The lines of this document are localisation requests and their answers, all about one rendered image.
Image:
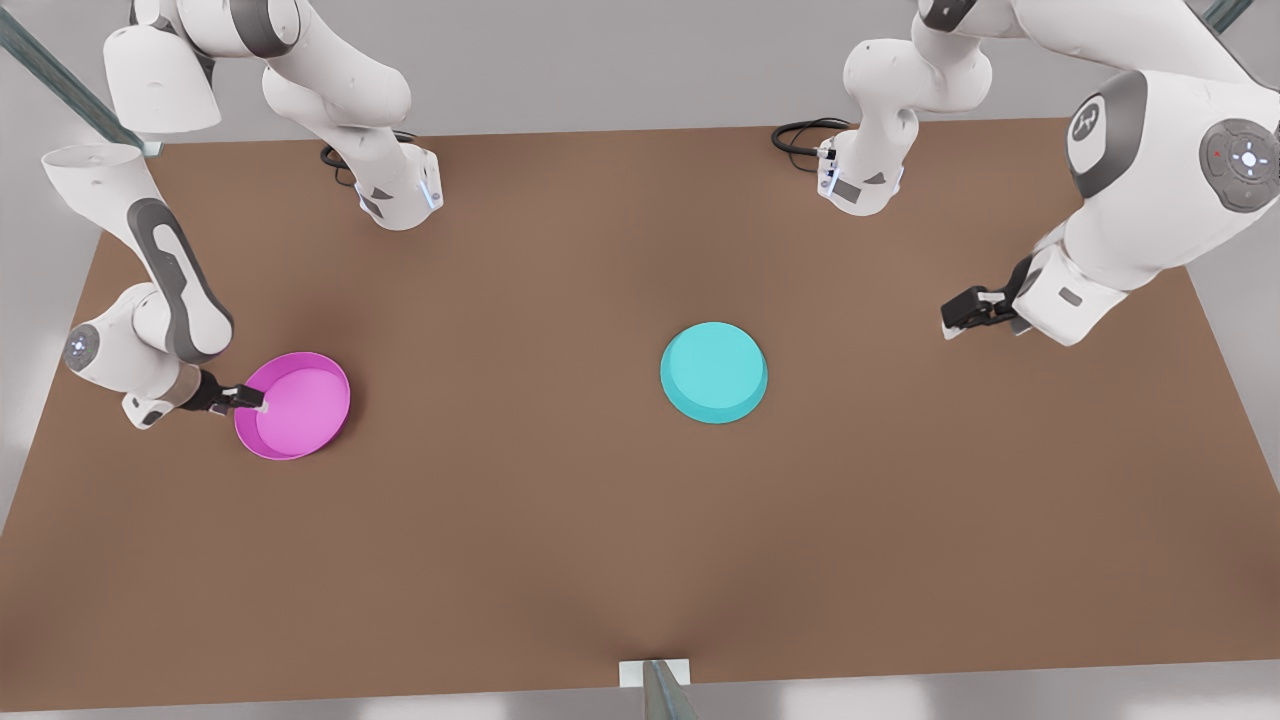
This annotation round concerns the pink plate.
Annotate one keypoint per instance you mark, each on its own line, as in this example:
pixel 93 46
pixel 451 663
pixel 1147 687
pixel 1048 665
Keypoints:
pixel 300 405

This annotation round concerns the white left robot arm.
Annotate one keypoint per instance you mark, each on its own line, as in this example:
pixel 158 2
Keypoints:
pixel 1150 180

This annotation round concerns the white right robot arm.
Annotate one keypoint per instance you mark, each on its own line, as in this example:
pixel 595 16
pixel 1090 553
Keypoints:
pixel 180 290

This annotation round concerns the blue plate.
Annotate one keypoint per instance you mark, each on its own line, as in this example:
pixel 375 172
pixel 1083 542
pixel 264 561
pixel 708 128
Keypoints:
pixel 713 370

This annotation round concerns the silver frame post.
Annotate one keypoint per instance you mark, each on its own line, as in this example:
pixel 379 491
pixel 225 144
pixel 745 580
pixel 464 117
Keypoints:
pixel 660 690
pixel 1226 12
pixel 70 85

